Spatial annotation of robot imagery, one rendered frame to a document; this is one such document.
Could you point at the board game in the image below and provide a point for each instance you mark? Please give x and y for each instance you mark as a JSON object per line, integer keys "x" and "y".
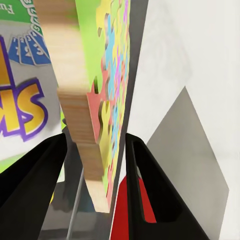
{"x": 30, "y": 110}

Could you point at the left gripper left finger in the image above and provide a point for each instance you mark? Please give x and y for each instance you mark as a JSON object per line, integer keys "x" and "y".
{"x": 27, "y": 188}

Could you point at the toy box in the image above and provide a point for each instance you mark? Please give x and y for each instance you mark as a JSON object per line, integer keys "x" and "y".
{"x": 71, "y": 214}

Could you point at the swivel chair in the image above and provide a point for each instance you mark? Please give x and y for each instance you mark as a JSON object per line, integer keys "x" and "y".
{"x": 120, "y": 227}

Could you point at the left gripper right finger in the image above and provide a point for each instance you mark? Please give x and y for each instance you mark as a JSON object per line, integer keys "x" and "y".
{"x": 174, "y": 220}

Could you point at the desk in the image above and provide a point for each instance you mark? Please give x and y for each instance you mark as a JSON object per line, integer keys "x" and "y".
{"x": 164, "y": 117}

